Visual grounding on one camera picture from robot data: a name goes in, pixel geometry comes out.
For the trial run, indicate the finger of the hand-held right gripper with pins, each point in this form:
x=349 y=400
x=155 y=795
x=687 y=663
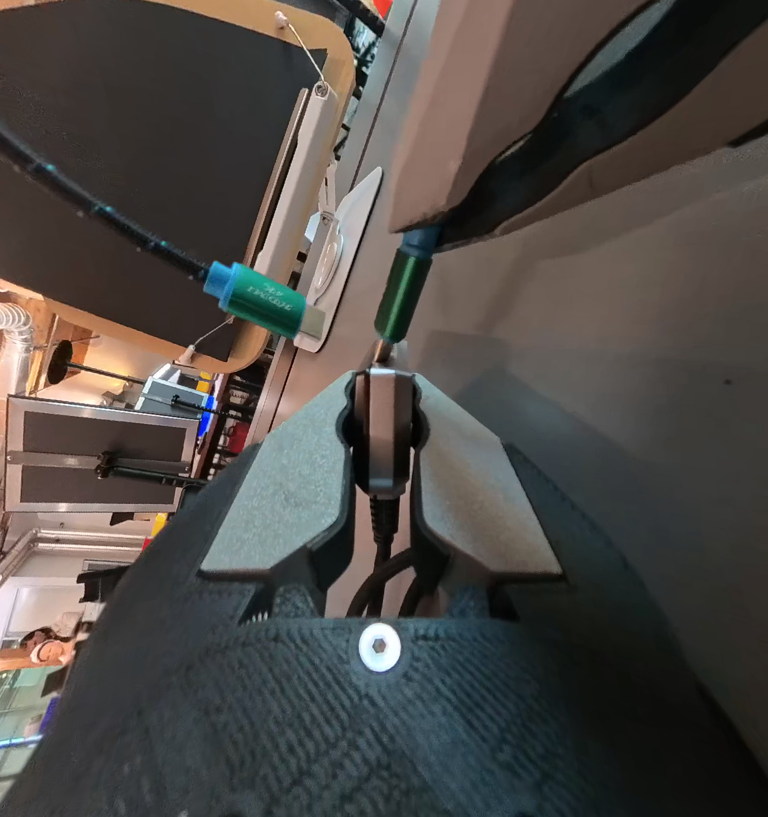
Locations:
x=486 y=76
x=664 y=143

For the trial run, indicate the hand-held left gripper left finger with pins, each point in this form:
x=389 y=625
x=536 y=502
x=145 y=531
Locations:
x=281 y=498

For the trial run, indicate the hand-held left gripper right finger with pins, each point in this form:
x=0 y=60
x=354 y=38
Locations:
x=479 y=504

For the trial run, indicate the white and blue device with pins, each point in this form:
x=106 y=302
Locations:
x=167 y=392

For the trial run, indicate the grey framed black panel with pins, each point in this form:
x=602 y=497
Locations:
x=52 y=434

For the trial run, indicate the black disc on rod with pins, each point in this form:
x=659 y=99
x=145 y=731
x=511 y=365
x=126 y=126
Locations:
x=58 y=360

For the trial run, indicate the black board with plywood rim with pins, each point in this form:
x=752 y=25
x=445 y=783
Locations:
x=135 y=127

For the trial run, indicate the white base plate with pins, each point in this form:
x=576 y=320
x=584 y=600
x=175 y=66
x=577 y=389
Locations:
x=358 y=210

